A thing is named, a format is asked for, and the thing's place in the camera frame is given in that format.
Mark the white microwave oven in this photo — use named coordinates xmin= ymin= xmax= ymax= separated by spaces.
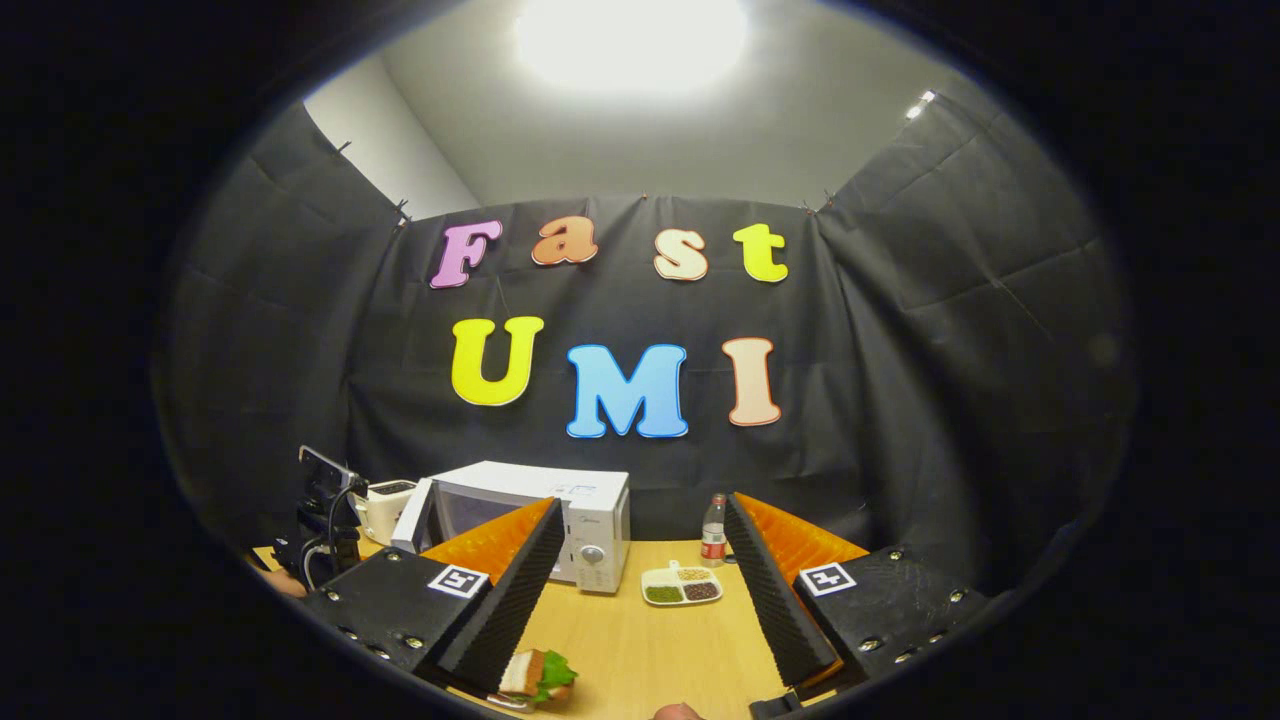
xmin=390 ymin=460 xmax=632 ymax=595

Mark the white toaster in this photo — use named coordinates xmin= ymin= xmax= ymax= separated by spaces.
xmin=355 ymin=479 xmax=419 ymax=547

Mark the plastic bottle with red label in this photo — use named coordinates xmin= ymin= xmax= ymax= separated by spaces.
xmin=700 ymin=493 xmax=728 ymax=569

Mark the large ceiling light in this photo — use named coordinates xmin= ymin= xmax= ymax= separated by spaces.
xmin=513 ymin=0 xmax=751 ymax=98

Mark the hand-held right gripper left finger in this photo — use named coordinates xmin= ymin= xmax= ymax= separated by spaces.
xmin=300 ymin=497 xmax=566 ymax=698

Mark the white divided dish of beans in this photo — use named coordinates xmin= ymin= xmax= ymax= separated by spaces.
xmin=640 ymin=560 xmax=723 ymax=607

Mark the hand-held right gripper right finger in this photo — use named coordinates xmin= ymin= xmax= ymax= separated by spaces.
xmin=725 ymin=492 xmax=991 ymax=698

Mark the sandwich with lettuce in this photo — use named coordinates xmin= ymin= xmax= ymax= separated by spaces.
xmin=497 ymin=648 xmax=579 ymax=707

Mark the black backdrop cloth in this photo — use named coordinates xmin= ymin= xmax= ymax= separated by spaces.
xmin=155 ymin=75 xmax=1141 ymax=591

